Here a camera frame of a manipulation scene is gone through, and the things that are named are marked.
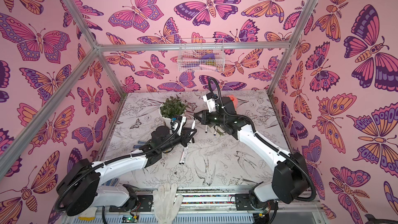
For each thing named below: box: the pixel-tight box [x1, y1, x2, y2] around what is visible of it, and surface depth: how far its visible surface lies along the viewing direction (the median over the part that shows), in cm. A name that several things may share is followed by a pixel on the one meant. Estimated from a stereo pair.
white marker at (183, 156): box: [178, 144, 190, 165], surface depth 90 cm
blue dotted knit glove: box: [133, 141, 147, 149], surface depth 95 cm
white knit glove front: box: [152, 182, 184, 224], surface depth 75 cm
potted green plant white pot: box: [158, 94, 191, 129], surface depth 92 cm
